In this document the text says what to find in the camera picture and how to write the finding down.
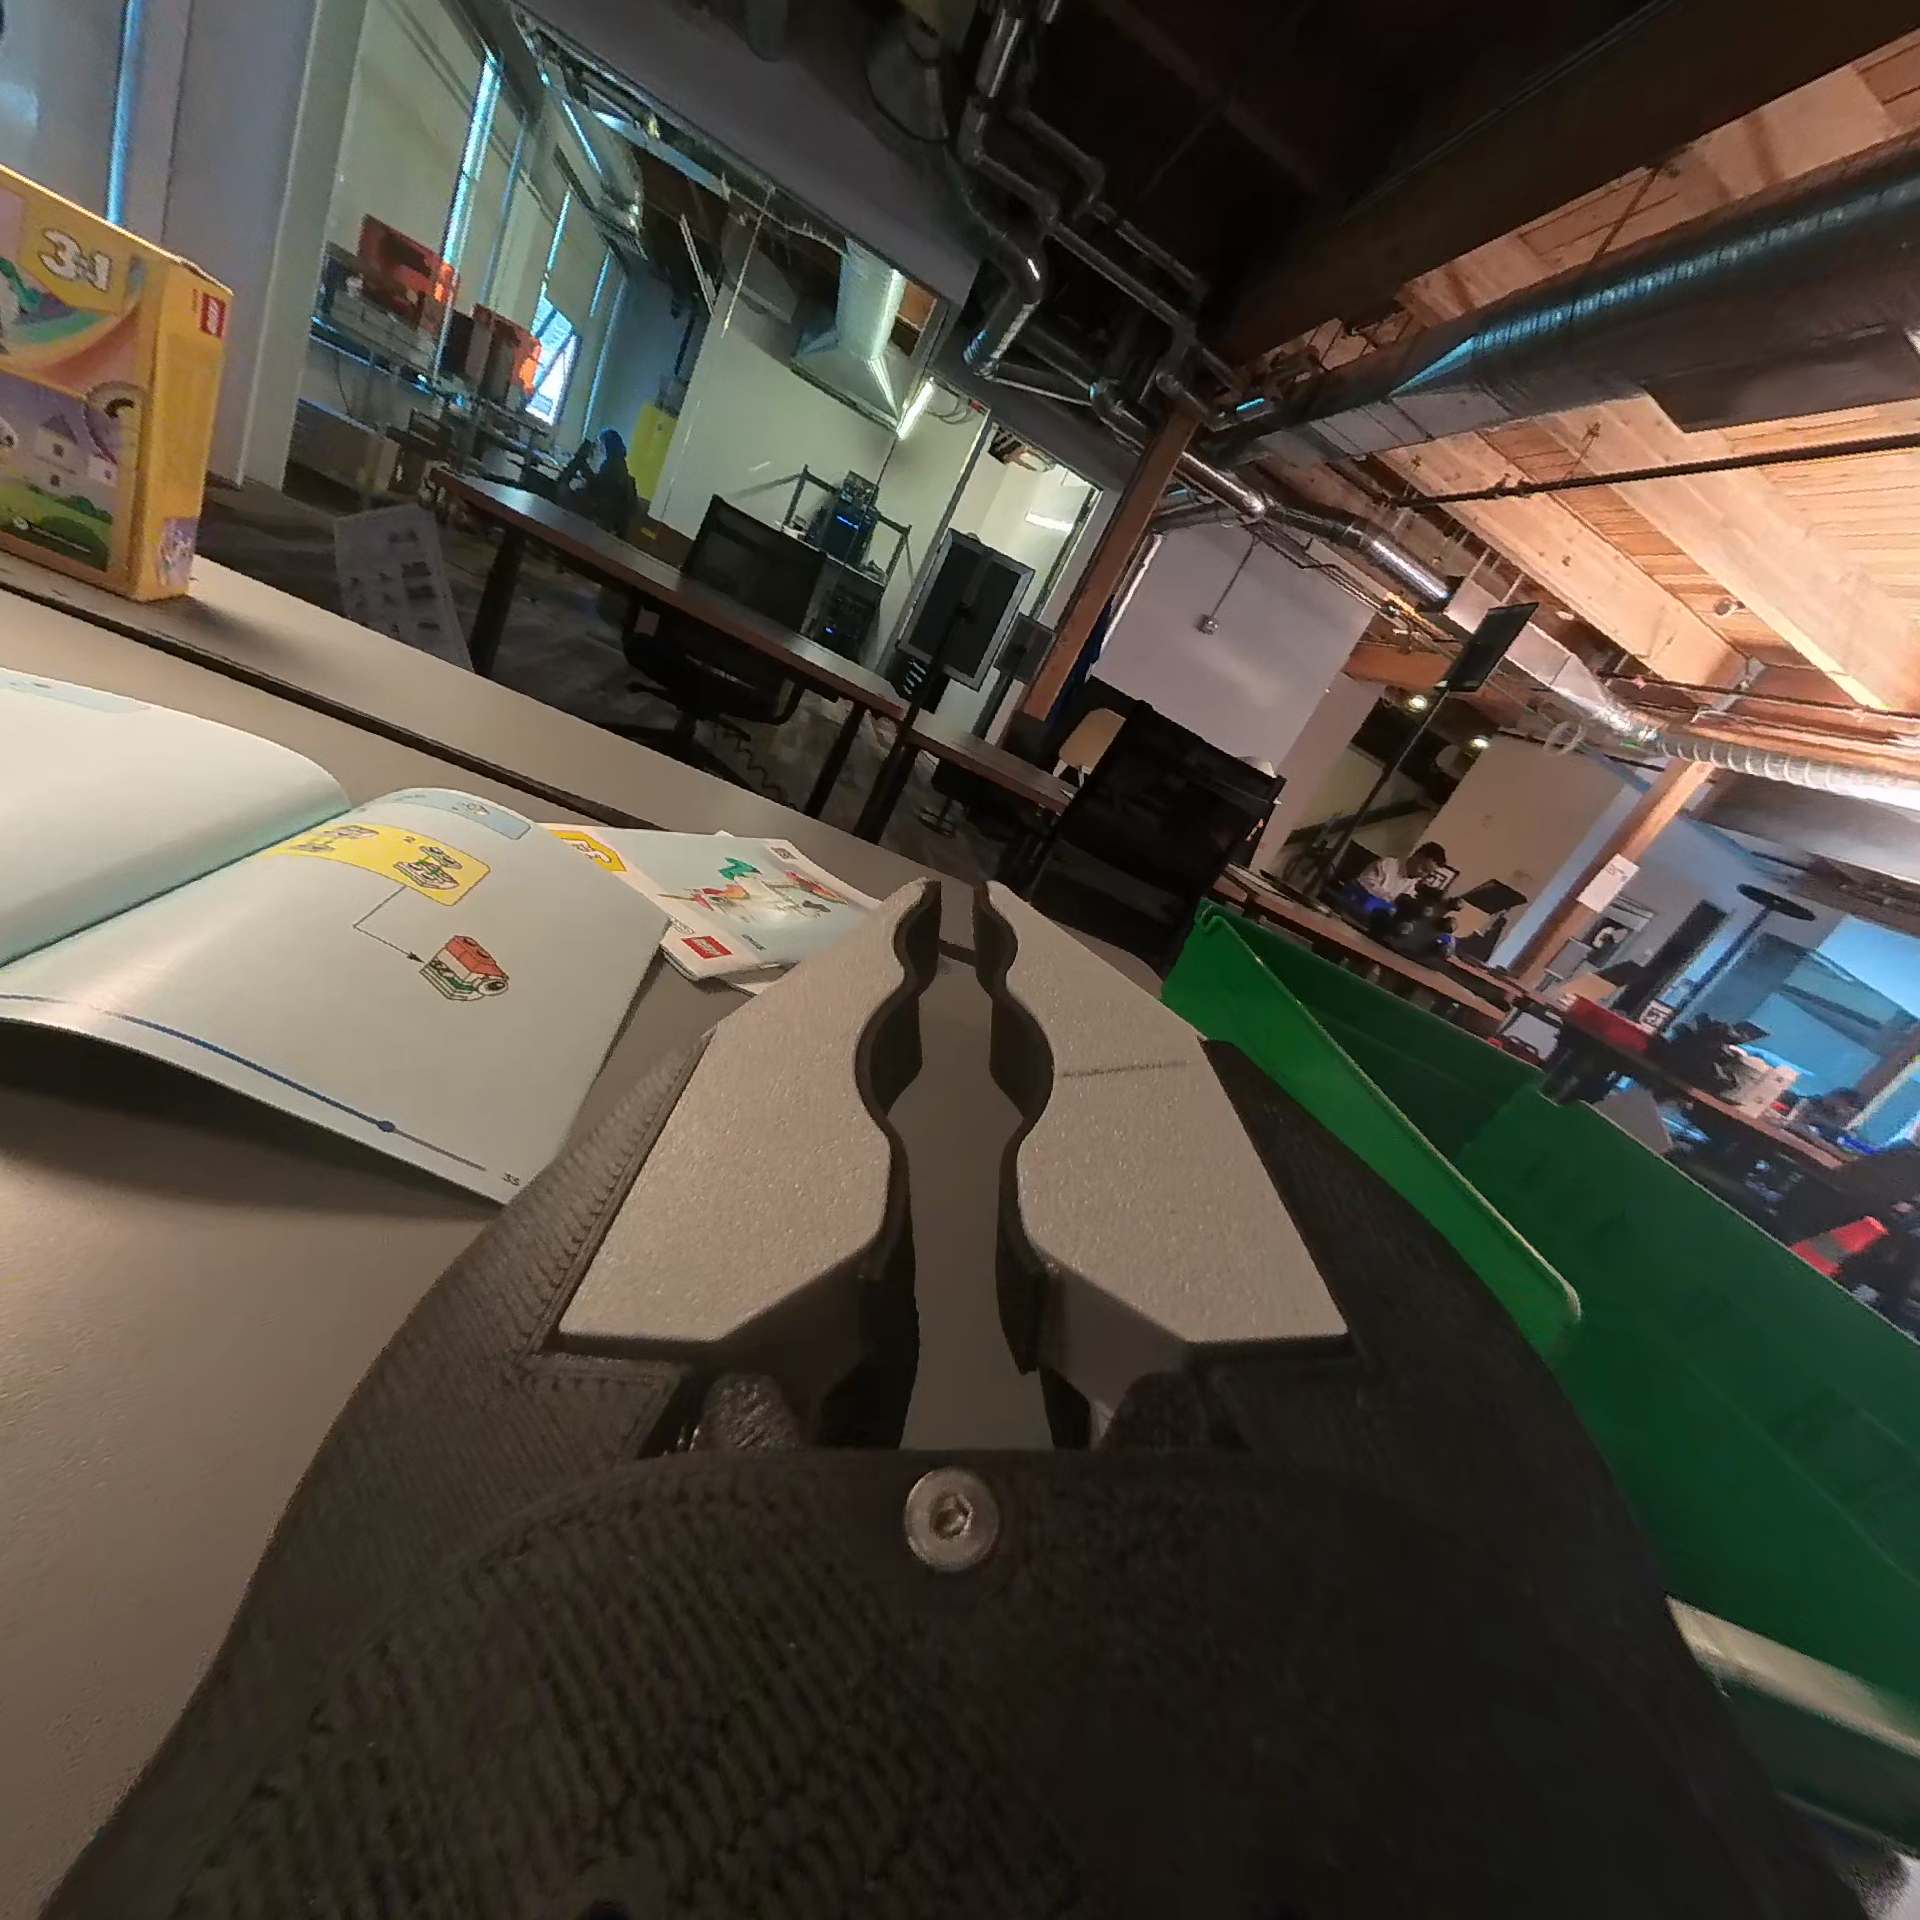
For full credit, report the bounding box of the black monitor on stand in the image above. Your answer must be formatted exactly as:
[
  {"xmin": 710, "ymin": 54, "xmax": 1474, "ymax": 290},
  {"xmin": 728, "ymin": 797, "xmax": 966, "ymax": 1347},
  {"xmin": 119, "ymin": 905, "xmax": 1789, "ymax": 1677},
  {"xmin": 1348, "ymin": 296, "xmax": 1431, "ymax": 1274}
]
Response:
[{"xmin": 893, "ymin": 528, "xmax": 1039, "ymax": 714}]

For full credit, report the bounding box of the small colourful instruction booklet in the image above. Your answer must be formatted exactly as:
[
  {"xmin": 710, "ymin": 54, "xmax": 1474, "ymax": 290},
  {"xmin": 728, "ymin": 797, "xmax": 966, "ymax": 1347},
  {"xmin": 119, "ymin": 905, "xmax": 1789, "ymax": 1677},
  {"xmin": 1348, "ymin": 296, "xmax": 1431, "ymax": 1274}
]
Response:
[{"xmin": 545, "ymin": 822, "xmax": 886, "ymax": 990}]

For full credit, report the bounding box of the black office chair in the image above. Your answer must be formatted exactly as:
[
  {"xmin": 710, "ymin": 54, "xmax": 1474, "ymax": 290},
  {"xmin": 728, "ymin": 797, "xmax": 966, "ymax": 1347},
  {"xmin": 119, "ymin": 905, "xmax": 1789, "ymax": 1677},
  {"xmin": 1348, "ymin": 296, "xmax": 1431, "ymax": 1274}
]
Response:
[{"xmin": 620, "ymin": 490, "xmax": 831, "ymax": 772}]

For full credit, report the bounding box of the yellow lego box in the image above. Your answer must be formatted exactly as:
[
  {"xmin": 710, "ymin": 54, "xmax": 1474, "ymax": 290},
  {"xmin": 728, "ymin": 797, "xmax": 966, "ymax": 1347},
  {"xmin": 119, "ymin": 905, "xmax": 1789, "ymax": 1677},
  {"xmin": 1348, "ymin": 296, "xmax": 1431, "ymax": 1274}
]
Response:
[{"xmin": 0, "ymin": 163, "xmax": 237, "ymax": 604}]

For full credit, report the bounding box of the open light blue instruction book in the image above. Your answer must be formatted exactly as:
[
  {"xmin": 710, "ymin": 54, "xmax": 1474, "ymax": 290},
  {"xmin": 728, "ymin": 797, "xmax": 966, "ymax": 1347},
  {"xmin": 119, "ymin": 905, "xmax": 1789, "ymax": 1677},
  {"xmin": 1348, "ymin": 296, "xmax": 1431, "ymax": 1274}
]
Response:
[{"xmin": 0, "ymin": 666, "xmax": 672, "ymax": 1206}]

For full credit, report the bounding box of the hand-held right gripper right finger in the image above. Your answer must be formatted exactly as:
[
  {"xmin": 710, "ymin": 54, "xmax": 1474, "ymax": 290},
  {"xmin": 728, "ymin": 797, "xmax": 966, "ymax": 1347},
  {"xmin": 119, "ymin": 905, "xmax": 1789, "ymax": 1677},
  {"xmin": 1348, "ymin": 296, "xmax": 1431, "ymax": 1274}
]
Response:
[{"xmin": 973, "ymin": 881, "xmax": 1349, "ymax": 1399}]

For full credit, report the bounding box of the silver ventilation duct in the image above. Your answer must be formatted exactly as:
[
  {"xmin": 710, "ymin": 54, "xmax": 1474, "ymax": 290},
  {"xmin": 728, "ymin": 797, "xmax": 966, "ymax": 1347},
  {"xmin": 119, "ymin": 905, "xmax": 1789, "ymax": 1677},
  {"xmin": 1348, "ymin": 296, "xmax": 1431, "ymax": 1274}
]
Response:
[{"xmin": 1264, "ymin": 149, "xmax": 1920, "ymax": 461}]

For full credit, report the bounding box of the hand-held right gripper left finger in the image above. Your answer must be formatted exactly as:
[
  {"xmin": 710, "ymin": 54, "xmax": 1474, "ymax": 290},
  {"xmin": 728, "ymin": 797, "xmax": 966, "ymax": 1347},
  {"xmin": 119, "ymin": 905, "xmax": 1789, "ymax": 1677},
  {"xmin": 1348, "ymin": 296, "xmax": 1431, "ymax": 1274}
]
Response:
[{"xmin": 556, "ymin": 881, "xmax": 939, "ymax": 1352}]

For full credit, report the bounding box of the wooden pillar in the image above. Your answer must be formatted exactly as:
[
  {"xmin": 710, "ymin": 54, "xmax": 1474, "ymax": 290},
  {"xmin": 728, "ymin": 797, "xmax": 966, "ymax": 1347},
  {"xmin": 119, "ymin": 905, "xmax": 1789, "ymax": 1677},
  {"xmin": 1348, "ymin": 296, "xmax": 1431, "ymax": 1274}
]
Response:
[{"xmin": 1026, "ymin": 402, "xmax": 1205, "ymax": 724}]

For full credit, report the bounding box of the green plastic bin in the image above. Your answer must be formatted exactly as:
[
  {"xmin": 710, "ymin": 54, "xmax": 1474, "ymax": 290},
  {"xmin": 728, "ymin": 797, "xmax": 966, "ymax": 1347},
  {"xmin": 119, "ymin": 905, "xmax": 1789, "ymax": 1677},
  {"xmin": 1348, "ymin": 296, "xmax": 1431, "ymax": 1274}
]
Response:
[{"xmin": 1158, "ymin": 897, "xmax": 1920, "ymax": 1857}]

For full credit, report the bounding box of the printed paper sheet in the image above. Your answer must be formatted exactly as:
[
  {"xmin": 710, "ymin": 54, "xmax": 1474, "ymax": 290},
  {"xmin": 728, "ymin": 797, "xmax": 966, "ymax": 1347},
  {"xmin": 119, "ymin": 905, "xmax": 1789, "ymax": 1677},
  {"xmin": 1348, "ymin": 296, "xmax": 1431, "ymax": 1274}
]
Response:
[{"xmin": 333, "ymin": 501, "xmax": 459, "ymax": 666}]

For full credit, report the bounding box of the long dark table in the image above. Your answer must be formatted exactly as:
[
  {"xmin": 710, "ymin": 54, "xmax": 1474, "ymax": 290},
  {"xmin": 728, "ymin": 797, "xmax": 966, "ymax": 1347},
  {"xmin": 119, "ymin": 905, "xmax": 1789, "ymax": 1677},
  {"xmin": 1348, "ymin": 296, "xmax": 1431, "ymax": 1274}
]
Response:
[{"xmin": 423, "ymin": 467, "xmax": 1085, "ymax": 844}]

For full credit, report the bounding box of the black screen on pole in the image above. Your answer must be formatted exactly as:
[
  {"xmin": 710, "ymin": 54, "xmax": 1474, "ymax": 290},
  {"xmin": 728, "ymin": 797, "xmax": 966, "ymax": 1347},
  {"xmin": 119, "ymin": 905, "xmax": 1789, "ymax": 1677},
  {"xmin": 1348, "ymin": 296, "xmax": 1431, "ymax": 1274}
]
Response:
[{"xmin": 1436, "ymin": 602, "xmax": 1541, "ymax": 698}]

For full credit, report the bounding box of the black mesh chair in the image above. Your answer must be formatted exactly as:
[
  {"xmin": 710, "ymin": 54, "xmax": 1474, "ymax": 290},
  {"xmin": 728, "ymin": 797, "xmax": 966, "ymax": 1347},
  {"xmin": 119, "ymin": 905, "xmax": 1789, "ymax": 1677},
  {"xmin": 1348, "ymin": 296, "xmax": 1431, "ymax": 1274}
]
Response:
[{"xmin": 1031, "ymin": 674, "xmax": 1286, "ymax": 967}]

